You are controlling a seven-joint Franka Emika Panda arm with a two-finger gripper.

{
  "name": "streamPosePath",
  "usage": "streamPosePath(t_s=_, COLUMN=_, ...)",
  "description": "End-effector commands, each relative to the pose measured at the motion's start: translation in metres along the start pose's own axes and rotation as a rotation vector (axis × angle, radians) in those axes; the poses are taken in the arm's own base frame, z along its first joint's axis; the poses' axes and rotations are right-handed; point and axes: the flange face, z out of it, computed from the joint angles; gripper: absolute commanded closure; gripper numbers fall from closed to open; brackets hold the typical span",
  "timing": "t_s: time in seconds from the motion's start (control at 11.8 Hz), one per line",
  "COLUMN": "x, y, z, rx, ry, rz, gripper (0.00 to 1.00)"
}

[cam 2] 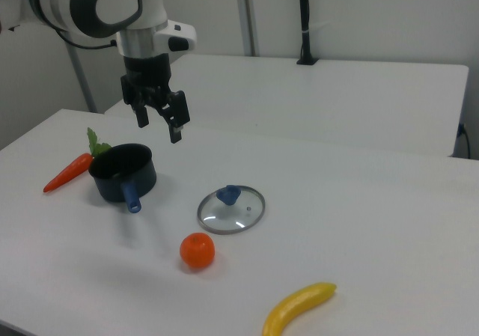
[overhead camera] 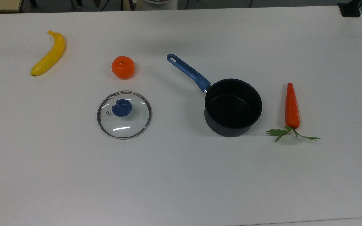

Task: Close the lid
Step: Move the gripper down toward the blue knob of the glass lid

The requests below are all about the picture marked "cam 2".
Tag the black pole with clamp base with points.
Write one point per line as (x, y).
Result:
(306, 18)

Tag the orange toy carrot with leaves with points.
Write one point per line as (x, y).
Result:
(69, 173)

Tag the glass lid with blue knob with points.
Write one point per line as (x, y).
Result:
(232, 210)

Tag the yellow toy banana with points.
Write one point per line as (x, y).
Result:
(295, 302)

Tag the slanted grey metal post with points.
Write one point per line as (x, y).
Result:
(84, 81)

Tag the orange toy tangerine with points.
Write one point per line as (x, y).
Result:
(197, 250)

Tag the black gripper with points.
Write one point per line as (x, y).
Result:
(146, 72)

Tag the grey metal partition post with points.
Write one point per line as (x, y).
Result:
(247, 14)

